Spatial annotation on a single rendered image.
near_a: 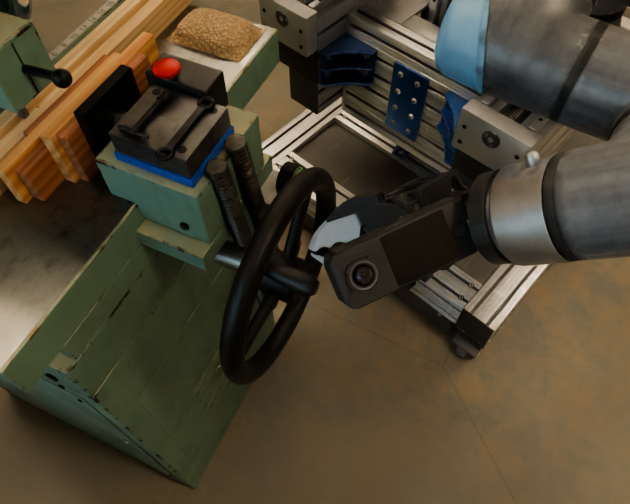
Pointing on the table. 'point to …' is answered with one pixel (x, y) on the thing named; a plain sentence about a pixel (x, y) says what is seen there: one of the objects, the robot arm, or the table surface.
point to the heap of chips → (217, 33)
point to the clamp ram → (107, 107)
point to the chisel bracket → (10, 62)
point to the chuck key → (145, 117)
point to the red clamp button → (166, 68)
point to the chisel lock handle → (50, 75)
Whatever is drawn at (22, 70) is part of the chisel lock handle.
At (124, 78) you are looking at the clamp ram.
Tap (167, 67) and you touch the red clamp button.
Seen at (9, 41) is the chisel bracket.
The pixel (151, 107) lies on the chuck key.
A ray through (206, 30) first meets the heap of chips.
